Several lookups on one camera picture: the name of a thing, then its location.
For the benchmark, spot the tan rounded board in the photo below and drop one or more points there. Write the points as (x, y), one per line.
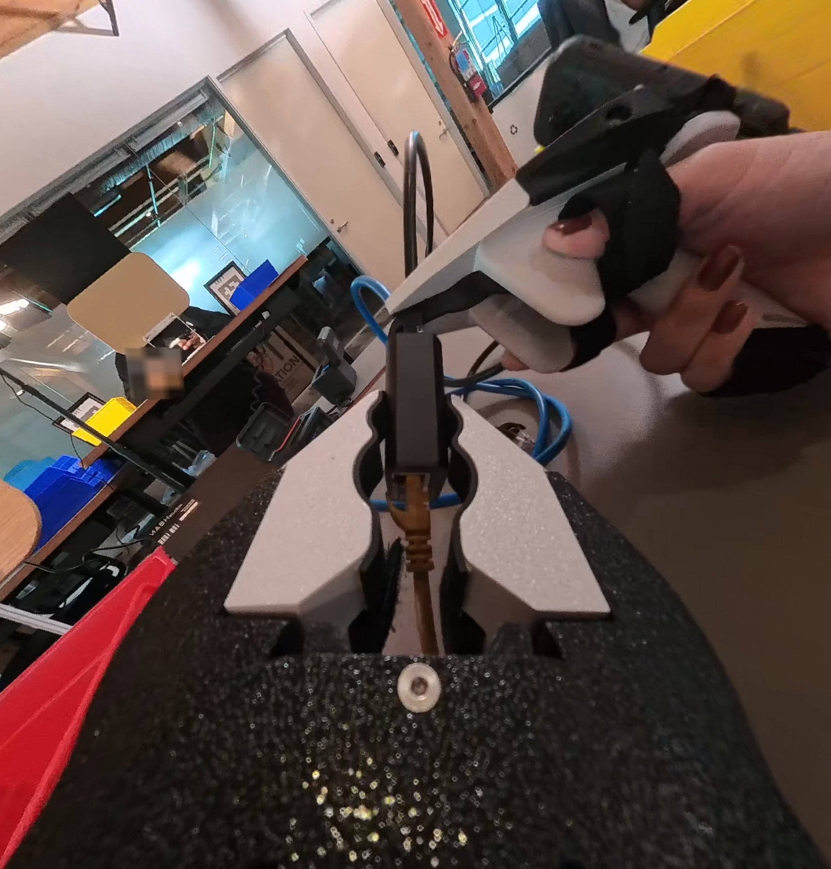
(127, 302)

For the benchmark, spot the red plastic bin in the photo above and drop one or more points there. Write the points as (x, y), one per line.
(49, 713)

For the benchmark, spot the printed floor sign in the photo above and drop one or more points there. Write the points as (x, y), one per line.
(286, 370)

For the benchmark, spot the wooden desk with black frame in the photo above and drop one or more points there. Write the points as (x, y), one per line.
(239, 322)

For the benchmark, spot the person's right hand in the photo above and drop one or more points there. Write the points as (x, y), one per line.
(782, 224)

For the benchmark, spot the black flat panel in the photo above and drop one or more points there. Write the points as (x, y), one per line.
(55, 244)

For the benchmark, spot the yellow plastic bin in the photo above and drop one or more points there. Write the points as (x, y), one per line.
(761, 47)

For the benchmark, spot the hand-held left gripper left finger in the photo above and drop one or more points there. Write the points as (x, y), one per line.
(307, 536)

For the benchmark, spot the wooden post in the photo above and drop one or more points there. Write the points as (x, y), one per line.
(480, 136)

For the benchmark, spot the white cabinet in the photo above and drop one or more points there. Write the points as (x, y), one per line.
(514, 129)

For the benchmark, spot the small blue bin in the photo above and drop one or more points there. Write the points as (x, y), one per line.
(256, 282)

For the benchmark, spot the grey battery charger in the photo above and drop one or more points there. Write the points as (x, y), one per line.
(334, 373)

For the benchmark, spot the wooden board with black tag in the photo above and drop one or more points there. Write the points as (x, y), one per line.
(8, 529)

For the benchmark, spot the red fire extinguisher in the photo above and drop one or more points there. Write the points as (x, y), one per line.
(471, 71)

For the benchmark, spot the white board stand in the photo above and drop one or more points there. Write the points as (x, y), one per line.
(22, 616)

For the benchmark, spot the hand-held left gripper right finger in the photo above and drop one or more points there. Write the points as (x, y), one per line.
(524, 536)

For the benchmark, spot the black power station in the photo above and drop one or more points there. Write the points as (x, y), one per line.
(266, 434)

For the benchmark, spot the stack of blue bins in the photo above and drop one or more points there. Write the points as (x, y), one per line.
(62, 489)

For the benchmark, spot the white door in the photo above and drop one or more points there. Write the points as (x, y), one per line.
(307, 149)
(388, 81)

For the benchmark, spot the black ethernet port adapter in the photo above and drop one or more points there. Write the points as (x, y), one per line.
(415, 400)

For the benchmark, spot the framed tag picture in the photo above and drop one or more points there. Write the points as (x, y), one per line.
(225, 288)

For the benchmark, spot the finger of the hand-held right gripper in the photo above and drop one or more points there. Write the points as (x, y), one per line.
(469, 251)
(456, 305)

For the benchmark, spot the small yellow bin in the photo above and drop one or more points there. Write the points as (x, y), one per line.
(106, 421)

